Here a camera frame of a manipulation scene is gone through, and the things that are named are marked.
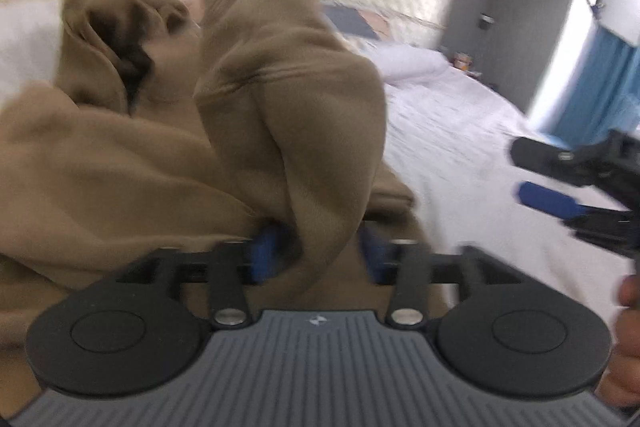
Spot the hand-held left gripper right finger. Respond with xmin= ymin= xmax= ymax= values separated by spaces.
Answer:
xmin=359 ymin=227 xmax=531 ymax=329

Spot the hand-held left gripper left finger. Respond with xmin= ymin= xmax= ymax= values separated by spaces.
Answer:
xmin=117 ymin=227 xmax=282 ymax=329

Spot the patchwork pillow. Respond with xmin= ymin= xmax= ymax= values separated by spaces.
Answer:
xmin=320 ymin=2 xmax=451 ymax=84

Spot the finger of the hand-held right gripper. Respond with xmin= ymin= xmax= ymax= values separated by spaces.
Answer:
xmin=509 ymin=136 xmax=603 ymax=188
xmin=517 ymin=181 xmax=632 ymax=229

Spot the brown hoodie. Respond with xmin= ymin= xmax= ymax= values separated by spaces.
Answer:
xmin=0 ymin=0 xmax=441 ymax=413

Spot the grey wardrobe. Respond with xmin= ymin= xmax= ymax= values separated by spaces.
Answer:
xmin=440 ymin=0 xmax=588 ymax=114

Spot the blue curtain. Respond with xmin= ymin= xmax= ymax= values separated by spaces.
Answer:
xmin=552 ymin=27 xmax=640 ymax=148

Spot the person's right hand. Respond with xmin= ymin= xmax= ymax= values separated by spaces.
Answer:
xmin=597 ymin=274 xmax=640 ymax=410

